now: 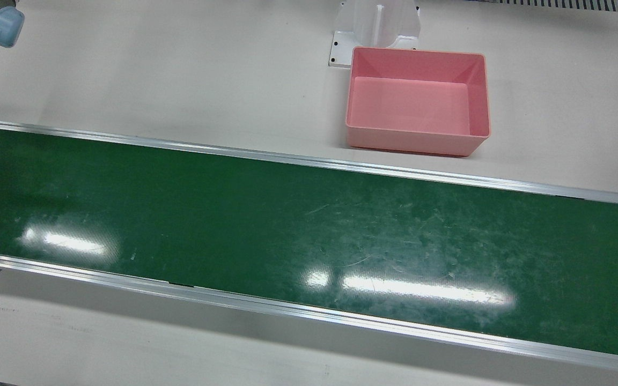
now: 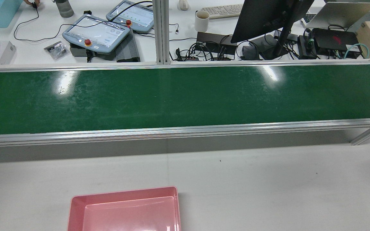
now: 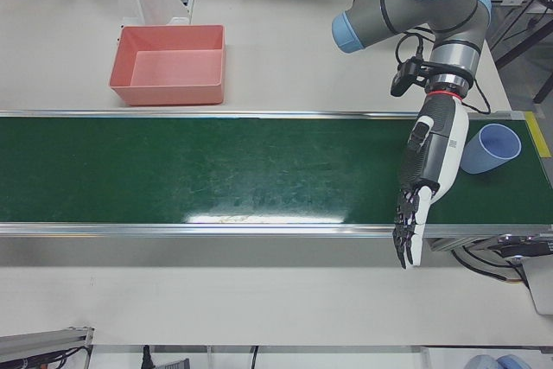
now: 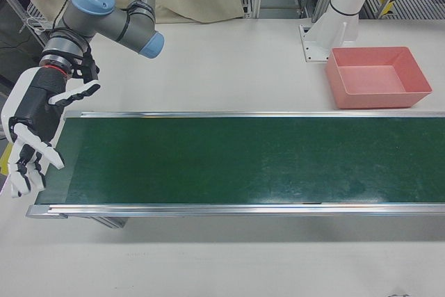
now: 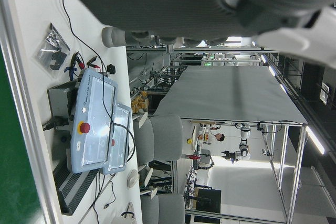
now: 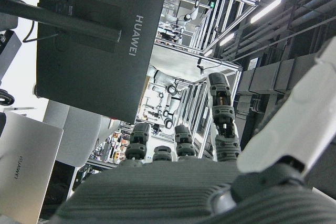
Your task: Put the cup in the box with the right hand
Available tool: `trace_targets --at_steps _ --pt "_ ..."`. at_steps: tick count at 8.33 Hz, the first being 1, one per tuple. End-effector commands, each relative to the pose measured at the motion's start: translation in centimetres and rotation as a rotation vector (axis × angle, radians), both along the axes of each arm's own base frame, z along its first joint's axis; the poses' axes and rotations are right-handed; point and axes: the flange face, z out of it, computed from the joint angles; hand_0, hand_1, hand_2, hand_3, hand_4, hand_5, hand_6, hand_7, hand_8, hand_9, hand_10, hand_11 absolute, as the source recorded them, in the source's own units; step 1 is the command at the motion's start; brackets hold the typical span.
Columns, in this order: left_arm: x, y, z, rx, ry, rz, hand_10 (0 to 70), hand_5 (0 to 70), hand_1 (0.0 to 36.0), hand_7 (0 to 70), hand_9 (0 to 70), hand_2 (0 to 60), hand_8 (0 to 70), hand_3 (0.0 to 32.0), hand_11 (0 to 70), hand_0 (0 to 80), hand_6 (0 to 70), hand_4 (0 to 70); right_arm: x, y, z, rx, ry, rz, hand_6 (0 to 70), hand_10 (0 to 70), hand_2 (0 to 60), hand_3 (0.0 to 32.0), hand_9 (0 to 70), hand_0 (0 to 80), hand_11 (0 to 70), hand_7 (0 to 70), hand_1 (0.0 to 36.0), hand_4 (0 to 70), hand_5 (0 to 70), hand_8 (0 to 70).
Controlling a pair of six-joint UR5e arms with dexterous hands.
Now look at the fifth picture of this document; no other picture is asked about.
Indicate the white round device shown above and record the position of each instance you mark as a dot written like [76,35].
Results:
[132,178]

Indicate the clear plastic bag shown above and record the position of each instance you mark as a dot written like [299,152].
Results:
[50,40]

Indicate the aluminium frame cell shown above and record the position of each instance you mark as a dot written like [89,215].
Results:
[296,176]

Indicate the green conveyor belt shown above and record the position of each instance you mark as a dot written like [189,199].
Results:
[13,155]

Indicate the ceiling strip light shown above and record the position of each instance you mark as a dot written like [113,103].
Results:
[315,140]

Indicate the grey office chair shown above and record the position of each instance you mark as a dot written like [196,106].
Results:
[168,208]
[165,137]

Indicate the black plastic bracket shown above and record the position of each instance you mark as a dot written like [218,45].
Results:
[57,60]

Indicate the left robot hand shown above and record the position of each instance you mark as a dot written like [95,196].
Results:
[157,3]

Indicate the black knob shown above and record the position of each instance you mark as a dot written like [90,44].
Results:
[111,68]

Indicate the red black alligator clip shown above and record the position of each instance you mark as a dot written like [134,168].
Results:
[93,62]
[77,60]

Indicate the small blue teach pendant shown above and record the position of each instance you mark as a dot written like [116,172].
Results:
[119,140]

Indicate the black plug connector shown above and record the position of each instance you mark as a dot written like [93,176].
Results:
[56,123]

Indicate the black ribbed heatsink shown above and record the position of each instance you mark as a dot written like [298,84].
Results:
[73,190]

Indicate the person in white shirt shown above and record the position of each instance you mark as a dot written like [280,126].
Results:
[216,137]

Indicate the grey metal box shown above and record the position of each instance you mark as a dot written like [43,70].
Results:
[60,100]

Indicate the black monitor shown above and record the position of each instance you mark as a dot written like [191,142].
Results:
[208,200]

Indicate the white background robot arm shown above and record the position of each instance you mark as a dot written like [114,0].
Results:
[244,142]

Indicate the blue clip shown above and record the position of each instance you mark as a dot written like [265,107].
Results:
[70,70]

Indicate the large blue teach pendant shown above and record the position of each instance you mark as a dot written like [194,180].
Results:
[97,119]

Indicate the grey fabric sheet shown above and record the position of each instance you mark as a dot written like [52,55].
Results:
[231,95]

